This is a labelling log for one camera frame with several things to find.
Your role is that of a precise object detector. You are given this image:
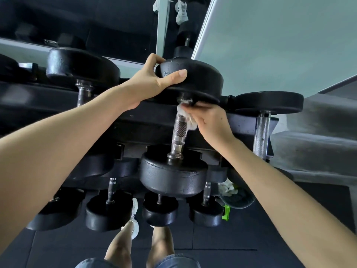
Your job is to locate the person's left white sneaker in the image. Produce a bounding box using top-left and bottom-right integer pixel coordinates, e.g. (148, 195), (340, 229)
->
(129, 198), (139, 240)

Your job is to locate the row dumbbell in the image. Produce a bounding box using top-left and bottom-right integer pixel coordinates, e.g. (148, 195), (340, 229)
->
(139, 59), (225, 198)

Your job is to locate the white wet wipe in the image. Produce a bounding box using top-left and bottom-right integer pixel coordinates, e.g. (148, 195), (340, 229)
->
(177, 99), (199, 131)

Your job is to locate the small end dumbbell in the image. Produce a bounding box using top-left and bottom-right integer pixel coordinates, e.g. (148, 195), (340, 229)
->
(234, 91), (305, 179)

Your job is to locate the large black dumbbell stepped handle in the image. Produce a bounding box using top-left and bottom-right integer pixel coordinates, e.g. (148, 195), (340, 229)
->
(46, 47), (125, 181)

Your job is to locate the black dumbbell thick chrome handle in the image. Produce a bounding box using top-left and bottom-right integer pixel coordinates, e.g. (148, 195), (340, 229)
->
(0, 54), (19, 81)

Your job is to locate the person's right hand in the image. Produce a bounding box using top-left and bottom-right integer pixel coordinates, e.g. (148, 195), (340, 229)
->
(184, 103), (238, 147)

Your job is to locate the black dumbbell rack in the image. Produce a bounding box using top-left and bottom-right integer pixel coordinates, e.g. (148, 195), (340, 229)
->
(0, 63), (279, 193)

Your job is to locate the person's right forearm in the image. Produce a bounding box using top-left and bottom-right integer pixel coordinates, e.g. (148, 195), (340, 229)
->
(220, 138), (357, 268)

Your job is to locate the person's right leg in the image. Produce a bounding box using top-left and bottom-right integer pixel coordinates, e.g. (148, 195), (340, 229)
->
(146, 226), (175, 268)

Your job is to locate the person's left forearm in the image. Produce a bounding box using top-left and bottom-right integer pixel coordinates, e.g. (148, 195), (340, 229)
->
(0, 86), (134, 254)

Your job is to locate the person's left hand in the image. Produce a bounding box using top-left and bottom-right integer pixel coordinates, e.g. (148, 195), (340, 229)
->
(122, 53), (188, 111)

